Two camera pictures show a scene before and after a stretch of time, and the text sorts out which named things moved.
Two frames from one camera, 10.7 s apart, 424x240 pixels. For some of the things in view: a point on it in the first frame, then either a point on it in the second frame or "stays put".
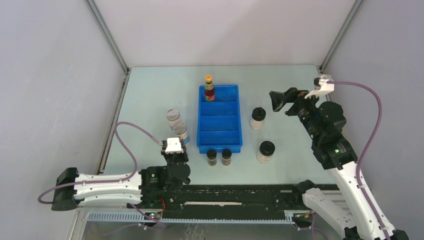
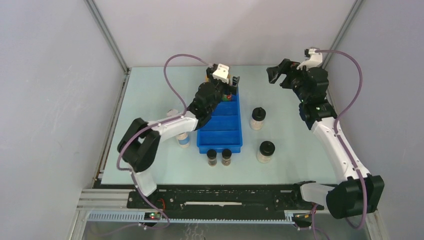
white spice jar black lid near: x=265 y=153 stays put
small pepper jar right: x=226 y=154 stays put
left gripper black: x=184 y=156 → x=230 y=90
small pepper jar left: x=212 y=154 stays put
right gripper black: x=291 y=95 → x=273 y=72
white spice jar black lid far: x=258 y=116 stays put
